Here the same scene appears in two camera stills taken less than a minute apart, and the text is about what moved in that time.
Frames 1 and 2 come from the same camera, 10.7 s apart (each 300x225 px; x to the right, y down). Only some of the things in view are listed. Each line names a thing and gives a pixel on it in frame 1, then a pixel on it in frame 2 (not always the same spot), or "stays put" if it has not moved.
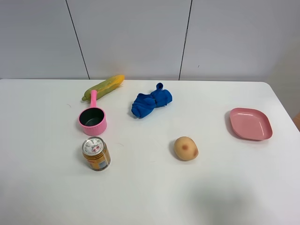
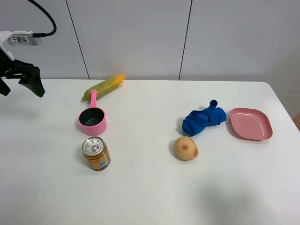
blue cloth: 144,105 -> 195,122
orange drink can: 96,153 stays put
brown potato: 185,148 stays put
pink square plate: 251,123 stays put
